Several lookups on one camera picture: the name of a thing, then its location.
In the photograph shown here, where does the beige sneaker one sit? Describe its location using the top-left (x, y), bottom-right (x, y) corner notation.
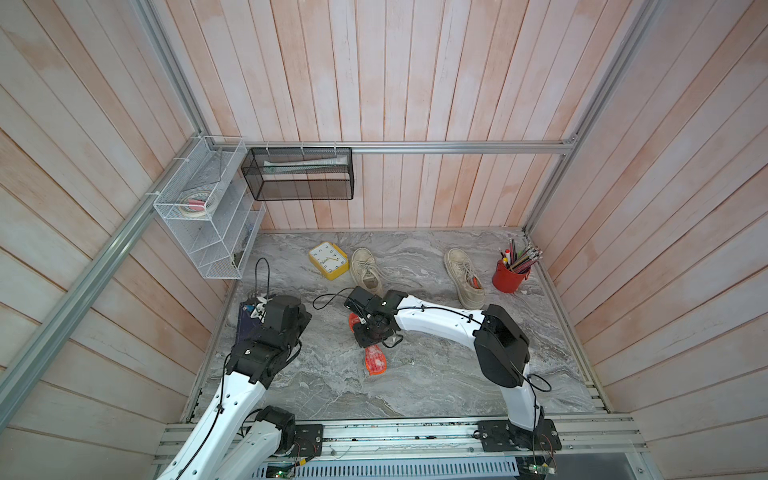
top-left (444, 248), bottom-right (486, 310)
top-left (349, 248), bottom-right (384, 296)

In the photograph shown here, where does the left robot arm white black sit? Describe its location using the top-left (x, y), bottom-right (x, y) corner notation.
top-left (159, 295), bottom-right (311, 479)

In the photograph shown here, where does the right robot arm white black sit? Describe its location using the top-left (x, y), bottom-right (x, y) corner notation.
top-left (344, 287), bottom-right (543, 432)

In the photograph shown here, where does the dark blue book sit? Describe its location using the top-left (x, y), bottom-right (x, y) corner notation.
top-left (235, 301), bottom-right (262, 343)

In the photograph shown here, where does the red pencil cup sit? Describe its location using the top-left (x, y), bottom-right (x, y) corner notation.
top-left (492, 260), bottom-right (530, 294)

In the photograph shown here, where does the tape roll on shelf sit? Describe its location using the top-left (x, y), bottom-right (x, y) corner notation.
top-left (178, 191), bottom-right (214, 218)

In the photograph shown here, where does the coloured pencils bunch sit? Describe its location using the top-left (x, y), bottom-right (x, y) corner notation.
top-left (501, 239), bottom-right (543, 275)

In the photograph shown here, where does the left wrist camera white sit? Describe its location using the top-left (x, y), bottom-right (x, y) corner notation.
top-left (243, 297), bottom-right (268, 319)

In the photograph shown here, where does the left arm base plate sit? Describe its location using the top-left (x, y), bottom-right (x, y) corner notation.
top-left (275, 424), bottom-right (324, 460)

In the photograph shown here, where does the white wire wall shelf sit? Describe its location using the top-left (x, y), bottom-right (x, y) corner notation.
top-left (154, 136), bottom-right (266, 280)

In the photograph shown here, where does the black mesh wall basket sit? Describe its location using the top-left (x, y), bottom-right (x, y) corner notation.
top-left (241, 147), bottom-right (355, 202)

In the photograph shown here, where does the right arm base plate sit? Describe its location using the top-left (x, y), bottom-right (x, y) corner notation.
top-left (472, 418), bottom-right (562, 453)

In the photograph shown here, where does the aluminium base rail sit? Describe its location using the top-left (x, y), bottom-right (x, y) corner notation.
top-left (152, 413), bottom-right (649, 466)

